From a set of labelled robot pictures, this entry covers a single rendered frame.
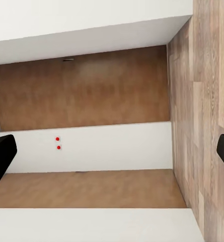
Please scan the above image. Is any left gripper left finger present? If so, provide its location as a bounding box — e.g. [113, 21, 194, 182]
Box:
[0, 134, 17, 180]

